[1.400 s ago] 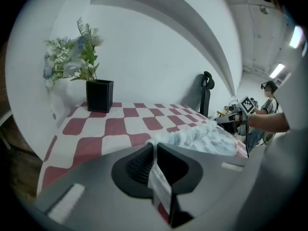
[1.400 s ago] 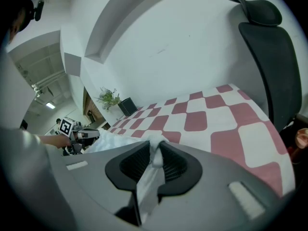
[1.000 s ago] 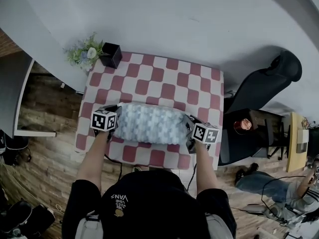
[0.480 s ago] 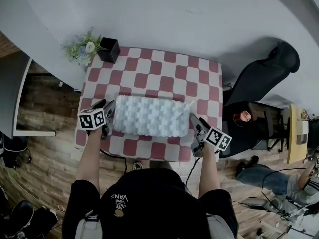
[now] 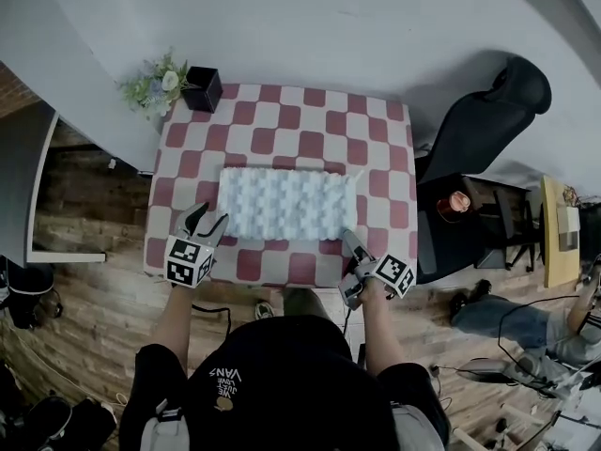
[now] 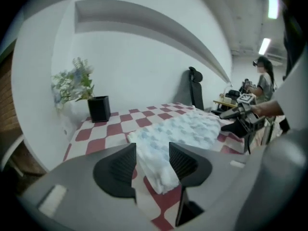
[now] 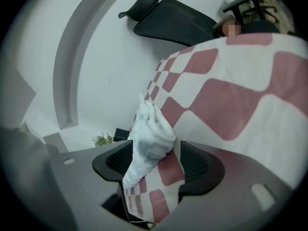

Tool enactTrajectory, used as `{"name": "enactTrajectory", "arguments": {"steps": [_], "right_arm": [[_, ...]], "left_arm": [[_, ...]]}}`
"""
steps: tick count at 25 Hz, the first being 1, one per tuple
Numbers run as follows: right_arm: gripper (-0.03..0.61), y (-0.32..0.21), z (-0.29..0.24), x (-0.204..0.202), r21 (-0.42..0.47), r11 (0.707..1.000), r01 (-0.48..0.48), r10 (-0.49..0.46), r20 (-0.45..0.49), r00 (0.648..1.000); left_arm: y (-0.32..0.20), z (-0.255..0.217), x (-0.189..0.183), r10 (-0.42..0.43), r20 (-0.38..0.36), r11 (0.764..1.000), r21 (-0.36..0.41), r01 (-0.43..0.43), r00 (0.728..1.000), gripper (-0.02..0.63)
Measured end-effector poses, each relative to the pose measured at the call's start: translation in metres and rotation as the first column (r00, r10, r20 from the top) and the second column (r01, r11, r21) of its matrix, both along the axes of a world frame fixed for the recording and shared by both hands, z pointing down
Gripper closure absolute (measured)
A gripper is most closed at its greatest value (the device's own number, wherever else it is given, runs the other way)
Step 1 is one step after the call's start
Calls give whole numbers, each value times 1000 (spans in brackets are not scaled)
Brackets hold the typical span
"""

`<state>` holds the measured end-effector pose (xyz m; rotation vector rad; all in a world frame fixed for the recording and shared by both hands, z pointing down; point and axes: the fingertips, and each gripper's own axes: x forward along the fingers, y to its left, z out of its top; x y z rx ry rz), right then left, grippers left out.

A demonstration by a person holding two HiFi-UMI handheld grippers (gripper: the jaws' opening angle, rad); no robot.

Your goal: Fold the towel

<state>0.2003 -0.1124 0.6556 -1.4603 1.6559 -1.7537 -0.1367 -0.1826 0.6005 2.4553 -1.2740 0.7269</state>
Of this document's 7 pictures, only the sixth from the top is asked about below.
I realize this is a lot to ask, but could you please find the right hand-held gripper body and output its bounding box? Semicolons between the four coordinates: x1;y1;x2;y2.
236;93;266;154

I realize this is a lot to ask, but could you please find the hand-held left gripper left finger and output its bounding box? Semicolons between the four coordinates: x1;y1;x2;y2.
92;142;137;199

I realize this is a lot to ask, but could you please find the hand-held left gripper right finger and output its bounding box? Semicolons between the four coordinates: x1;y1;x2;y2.
168;142;213;187

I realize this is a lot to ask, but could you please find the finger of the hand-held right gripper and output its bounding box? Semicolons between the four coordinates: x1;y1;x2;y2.
219;107;242;120
220;119;249;138

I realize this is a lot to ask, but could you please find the white and blue fluffy towel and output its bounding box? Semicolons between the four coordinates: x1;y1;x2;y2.
127;109;221;195

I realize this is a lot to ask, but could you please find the person's right forearm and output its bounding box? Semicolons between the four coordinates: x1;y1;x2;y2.
252;101;285;117

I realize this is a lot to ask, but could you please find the small wooden desk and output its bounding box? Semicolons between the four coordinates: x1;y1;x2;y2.
213;97;239;111

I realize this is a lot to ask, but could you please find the black office chair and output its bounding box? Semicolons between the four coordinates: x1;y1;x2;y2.
188;66;205;111

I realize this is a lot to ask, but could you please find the red and white checkered tablecloth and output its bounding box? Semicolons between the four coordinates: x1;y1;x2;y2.
63;102;246;231

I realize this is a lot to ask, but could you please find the person's grey shirt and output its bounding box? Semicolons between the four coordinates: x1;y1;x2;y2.
273;56;308;139

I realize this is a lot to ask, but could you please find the white air conditioner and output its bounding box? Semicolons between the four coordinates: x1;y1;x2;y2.
266;53;287;63

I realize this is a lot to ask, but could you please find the black square vase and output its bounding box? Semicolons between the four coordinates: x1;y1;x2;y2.
87;95;112;123

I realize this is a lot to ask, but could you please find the long ceiling light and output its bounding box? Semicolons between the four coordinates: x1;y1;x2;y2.
258;38;272;55
268;0;280;19

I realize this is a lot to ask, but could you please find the bunch of pale flowers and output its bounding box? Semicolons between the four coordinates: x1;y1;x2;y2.
51;57;95;111

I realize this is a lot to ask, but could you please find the brown wooden door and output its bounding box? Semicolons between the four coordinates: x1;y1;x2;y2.
0;53;21;132

